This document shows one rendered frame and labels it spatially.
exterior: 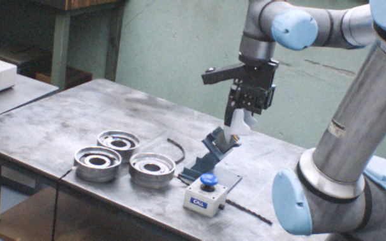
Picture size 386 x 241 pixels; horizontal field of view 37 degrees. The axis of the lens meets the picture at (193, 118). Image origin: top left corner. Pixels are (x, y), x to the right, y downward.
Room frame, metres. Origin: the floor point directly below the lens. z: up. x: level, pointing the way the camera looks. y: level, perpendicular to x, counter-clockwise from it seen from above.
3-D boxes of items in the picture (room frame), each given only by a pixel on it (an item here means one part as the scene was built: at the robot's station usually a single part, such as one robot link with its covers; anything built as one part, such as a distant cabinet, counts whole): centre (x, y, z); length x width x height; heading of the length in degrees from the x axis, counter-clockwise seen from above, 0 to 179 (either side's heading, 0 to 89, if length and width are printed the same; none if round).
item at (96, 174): (1.16, 0.20, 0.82); 0.10 x 0.10 x 0.04
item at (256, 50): (1.23, -0.11, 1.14); 0.08 x 0.08 x 0.05
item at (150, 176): (1.18, 0.07, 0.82); 0.10 x 0.10 x 0.04
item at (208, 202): (1.10, -0.06, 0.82); 0.08 x 0.07 x 0.05; 67
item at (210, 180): (1.11, -0.06, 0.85); 0.04 x 0.04 x 0.05
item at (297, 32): (1.14, -0.17, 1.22); 0.11 x 0.11 x 0.08; 24
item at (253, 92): (1.23, -0.12, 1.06); 0.09 x 0.08 x 0.12; 68
